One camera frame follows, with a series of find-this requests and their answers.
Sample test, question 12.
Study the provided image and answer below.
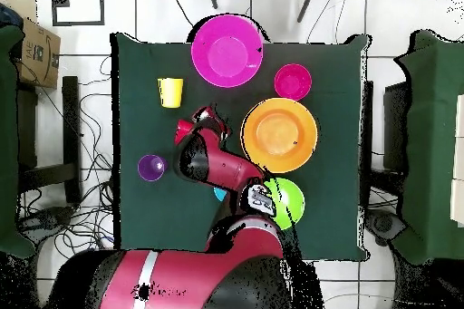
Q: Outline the red cup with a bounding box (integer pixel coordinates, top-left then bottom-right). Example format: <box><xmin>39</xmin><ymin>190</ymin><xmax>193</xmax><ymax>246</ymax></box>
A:
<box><xmin>173</xmin><ymin>119</ymin><xmax>198</xmax><ymax>147</ymax></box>

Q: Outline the large pink bowl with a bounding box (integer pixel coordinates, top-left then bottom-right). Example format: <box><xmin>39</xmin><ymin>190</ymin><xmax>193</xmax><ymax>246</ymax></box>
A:
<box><xmin>190</xmin><ymin>14</ymin><xmax>265</xmax><ymax>89</ymax></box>

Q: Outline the large orange bowl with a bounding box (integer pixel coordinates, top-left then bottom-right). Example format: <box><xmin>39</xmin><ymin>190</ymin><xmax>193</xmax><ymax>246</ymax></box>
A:
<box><xmin>240</xmin><ymin>97</ymin><xmax>319</xmax><ymax>174</ymax></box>

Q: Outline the yellow cup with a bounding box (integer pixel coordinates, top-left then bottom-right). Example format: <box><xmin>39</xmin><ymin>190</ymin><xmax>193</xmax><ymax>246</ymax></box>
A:
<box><xmin>157</xmin><ymin>77</ymin><xmax>185</xmax><ymax>110</ymax></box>

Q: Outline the purple cup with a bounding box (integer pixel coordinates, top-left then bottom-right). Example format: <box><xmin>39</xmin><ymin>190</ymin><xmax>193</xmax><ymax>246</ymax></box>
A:
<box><xmin>137</xmin><ymin>153</ymin><xmax>169</xmax><ymax>182</ymax></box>

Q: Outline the small crimson bowl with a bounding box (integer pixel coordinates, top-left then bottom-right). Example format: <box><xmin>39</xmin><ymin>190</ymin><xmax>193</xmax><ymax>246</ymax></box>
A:
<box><xmin>274</xmin><ymin>63</ymin><xmax>313</xmax><ymax>102</ymax></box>

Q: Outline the green bowl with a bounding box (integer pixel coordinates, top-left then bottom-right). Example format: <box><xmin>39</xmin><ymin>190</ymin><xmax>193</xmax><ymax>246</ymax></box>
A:
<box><xmin>262</xmin><ymin>177</ymin><xmax>306</xmax><ymax>231</ymax></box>

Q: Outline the dark green tablecloth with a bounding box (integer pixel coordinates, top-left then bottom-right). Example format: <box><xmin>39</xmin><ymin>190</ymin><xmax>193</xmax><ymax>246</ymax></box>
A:
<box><xmin>110</xmin><ymin>32</ymin><xmax>372</xmax><ymax>264</ymax></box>

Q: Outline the cardboard box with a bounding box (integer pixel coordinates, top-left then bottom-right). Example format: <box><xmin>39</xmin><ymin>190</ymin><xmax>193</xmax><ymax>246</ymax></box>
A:
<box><xmin>14</xmin><ymin>16</ymin><xmax>62</xmax><ymax>90</ymax></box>

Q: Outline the black chair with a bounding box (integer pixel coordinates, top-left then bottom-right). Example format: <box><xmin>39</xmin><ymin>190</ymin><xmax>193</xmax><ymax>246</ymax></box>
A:
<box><xmin>382</xmin><ymin>82</ymin><xmax>412</xmax><ymax>172</ymax></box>

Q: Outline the green clothed side table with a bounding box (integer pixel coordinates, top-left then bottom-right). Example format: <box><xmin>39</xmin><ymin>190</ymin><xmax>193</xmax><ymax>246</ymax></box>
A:
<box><xmin>392</xmin><ymin>29</ymin><xmax>464</xmax><ymax>266</ymax></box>
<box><xmin>0</xmin><ymin>24</ymin><xmax>37</xmax><ymax>259</ymax></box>

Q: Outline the black cable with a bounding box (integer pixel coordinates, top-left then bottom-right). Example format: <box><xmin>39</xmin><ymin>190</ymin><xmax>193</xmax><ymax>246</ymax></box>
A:
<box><xmin>169</xmin><ymin>0</ymin><xmax>197</xmax><ymax>43</ymax></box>

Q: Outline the tangle of cables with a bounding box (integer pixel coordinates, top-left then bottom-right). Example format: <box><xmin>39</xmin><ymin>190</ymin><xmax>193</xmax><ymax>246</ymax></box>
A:
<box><xmin>17</xmin><ymin>56</ymin><xmax>119</xmax><ymax>252</ymax></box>

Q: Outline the black stool frame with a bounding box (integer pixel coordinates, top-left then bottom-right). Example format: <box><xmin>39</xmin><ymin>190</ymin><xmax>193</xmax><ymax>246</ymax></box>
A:
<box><xmin>15</xmin><ymin>75</ymin><xmax>82</xmax><ymax>205</ymax></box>

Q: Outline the black pedestal leg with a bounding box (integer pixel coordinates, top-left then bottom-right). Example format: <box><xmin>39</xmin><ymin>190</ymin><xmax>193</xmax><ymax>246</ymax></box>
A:
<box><xmin>17</xmin><ymin>206</ymin><xmax>75</xmax><ymax>237</ymax></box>
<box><xmin>363</xmin><ymin>208</ymin><xmax>405</xmax><ymax>243</ymax></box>

